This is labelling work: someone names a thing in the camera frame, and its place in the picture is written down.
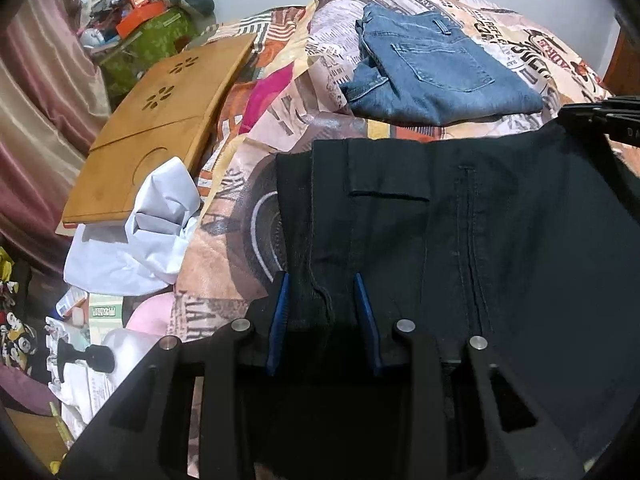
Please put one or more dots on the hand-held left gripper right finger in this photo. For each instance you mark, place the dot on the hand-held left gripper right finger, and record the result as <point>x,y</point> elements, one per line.
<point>364,315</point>

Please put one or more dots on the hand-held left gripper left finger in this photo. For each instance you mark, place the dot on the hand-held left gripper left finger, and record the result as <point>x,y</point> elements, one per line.
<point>279,320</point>

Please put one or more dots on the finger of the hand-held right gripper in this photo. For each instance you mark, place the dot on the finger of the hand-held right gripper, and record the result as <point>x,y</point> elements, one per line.
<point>602,117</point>

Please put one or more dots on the black pants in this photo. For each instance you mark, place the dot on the black pants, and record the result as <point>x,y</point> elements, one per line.
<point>500,240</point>

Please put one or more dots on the wooden headboard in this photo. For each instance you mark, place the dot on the wooden headboard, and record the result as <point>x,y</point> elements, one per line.
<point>624,60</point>

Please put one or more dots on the pink cloth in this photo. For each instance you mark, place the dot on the pink cloth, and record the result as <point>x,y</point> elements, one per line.
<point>152,312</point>

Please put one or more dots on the white plastic bottle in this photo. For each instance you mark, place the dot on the white plastic bottle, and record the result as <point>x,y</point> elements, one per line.
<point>125,355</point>

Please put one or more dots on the white cloth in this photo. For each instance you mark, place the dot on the white cloth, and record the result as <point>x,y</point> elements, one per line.
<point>135,235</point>

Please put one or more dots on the green white carton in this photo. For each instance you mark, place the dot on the green white carton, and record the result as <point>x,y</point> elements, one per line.
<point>106,314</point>

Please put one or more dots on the blue jeans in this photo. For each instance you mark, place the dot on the blue jeans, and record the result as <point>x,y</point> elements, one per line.
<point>430,75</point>

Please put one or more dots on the printed bed cover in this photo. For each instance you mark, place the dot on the printed bed cover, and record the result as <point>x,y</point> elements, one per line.
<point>280,110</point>

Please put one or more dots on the wooden lap tray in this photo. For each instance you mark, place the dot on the wooden lap tray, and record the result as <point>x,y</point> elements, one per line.
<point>160,130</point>

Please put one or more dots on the cartoon printed black cloth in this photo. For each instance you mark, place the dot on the cartoon printed black cloth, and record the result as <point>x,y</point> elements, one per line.
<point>17,330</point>

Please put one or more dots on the green patterned bag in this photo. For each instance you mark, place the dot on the green patterned bag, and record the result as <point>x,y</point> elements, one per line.
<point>145,40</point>

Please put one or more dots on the pink curtain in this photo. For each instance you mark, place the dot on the pink curtain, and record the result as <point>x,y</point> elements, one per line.
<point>40,110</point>

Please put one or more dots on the orange box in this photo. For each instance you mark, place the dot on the orange box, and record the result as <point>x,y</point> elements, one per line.
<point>140,16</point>

